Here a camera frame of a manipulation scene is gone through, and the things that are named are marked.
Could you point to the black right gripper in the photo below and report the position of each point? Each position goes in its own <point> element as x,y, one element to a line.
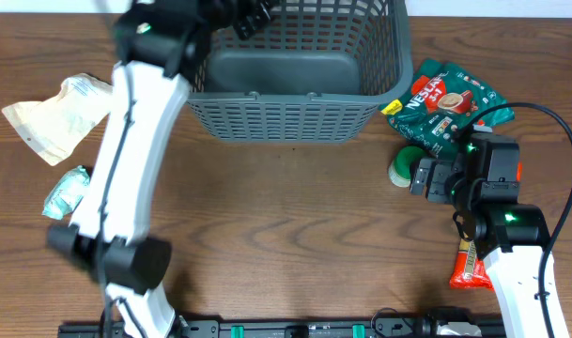
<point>436,178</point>

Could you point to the green lidded jar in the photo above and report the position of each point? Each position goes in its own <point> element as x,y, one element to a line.
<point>399,169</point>

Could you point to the green Nescafe coffee bag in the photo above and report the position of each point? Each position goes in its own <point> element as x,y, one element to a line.
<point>442,99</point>

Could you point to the pale green tissue packet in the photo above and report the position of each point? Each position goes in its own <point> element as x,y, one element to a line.
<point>67,194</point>

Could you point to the beige paper pouch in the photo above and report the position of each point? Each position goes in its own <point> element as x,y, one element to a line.
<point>54,127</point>

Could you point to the red spaghetti packet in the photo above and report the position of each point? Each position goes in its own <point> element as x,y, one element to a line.
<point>469,271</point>

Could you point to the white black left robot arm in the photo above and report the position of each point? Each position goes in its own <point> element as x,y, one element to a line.
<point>160,46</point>

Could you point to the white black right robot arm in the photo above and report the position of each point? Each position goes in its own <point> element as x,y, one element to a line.
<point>511,239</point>

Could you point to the grey plastic lattice basket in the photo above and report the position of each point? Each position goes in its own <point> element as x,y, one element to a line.
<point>315,74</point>

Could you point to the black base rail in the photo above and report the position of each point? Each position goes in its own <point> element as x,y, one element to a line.
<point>385,322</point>

